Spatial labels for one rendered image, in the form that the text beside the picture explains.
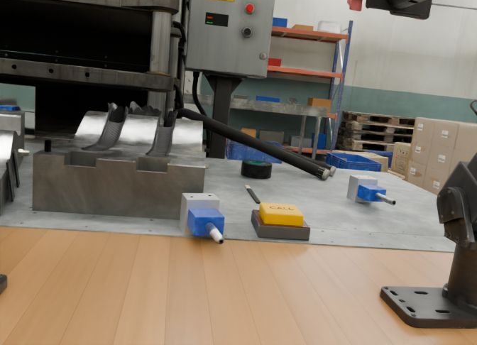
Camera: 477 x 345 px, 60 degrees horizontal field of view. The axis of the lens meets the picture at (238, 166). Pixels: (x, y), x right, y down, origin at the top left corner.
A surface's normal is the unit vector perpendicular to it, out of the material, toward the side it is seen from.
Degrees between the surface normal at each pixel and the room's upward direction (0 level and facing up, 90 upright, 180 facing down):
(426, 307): 0
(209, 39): 90
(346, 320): 0
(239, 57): 90
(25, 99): 90
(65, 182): 90
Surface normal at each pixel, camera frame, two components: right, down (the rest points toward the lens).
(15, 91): 0.11, 0.19
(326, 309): 0.11, -0.98
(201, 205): 0.33, 0.20
